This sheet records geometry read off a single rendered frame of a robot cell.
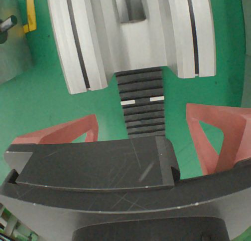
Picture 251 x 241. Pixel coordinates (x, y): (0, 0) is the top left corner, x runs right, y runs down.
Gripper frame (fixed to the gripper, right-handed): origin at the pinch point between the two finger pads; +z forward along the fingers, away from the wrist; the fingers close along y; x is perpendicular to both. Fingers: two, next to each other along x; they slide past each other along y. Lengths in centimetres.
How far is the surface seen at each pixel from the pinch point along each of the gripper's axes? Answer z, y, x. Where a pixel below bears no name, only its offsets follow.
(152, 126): 6.6, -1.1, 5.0
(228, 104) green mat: 7.1, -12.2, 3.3
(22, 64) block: 4.8, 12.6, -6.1
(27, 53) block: 6.5, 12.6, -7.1
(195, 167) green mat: 7.1, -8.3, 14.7
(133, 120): 6.7, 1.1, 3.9
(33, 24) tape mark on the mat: 7.2, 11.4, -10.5
